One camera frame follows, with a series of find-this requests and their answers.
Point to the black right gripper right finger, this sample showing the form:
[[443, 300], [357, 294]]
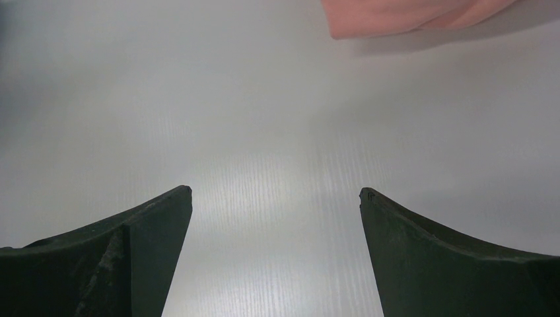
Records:
[[423, 268]]

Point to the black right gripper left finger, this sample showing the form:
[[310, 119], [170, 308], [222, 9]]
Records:
[[122, 265]]

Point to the pink t-shirt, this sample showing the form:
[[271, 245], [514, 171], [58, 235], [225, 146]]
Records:
[[367, 18]]

